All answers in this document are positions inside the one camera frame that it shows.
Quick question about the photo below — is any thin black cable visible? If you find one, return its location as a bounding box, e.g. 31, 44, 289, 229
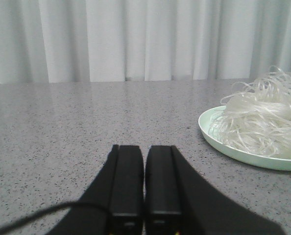
0, 201, 112, 231

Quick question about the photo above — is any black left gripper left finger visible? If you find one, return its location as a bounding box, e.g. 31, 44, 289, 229
48, 145, 144, 235

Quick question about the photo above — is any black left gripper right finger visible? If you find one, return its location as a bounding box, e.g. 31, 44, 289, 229
145, 145, 284, 235

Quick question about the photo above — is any white pleated curtain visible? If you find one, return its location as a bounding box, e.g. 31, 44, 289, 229
0, 0, 291, 84

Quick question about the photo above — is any light green plate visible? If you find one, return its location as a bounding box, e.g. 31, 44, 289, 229
198, 106, 291, 171

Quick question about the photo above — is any white vermicelli noodle bundle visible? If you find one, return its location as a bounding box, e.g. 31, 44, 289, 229
207, 66, 291, 160

